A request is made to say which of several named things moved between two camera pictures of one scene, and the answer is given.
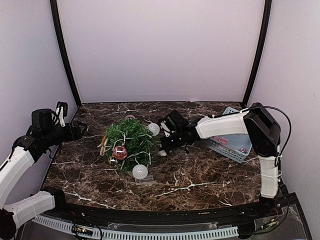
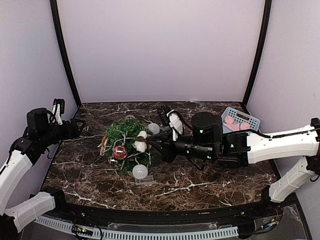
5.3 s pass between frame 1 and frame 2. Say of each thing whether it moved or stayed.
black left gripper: stayed
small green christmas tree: stayed
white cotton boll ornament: moved
